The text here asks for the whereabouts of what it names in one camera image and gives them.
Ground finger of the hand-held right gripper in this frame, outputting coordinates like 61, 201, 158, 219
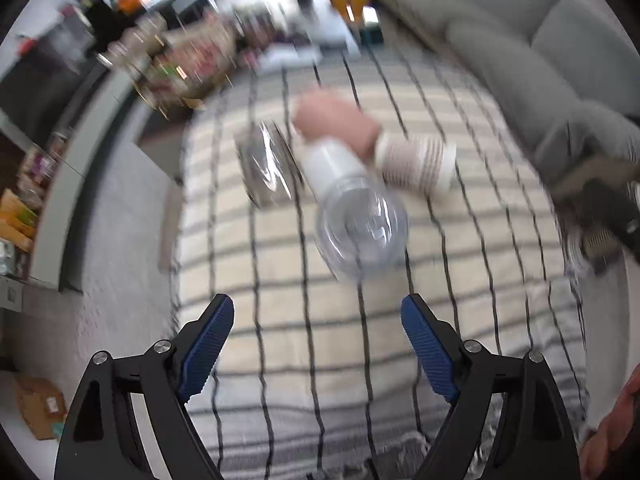
564, 217, 627, 277

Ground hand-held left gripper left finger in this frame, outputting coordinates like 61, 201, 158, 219
54, 293, 235, 480

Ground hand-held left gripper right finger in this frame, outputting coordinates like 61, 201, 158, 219
401, 293, 582, 480

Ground clear cup with white sleeve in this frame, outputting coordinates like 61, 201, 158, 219
299, 139, 410, 282

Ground white ribbed paper cup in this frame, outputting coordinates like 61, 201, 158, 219
374, 132, 458, 196

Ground pink cup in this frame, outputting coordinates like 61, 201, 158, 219
292, 91, 383, 158

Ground striped beige blanket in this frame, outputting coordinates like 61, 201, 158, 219
159, 40, 591, 480

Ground cardboard box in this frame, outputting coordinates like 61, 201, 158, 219
14, 376, 68, 441

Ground grey sofa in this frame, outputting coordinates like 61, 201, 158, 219
372, 0, 640, 188

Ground crumpled clear plastic wrapper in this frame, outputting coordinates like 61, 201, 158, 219
234, 119, 306, 208

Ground person's bare foot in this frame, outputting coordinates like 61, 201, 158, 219
579, 364, 640, 480

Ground grey low cabinet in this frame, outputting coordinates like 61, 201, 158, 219
0, 67, 146, 293

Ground basket of snack packets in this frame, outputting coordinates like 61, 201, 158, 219
100, 12, 238, 116

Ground white low table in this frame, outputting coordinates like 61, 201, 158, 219
260, 0, 363, 68

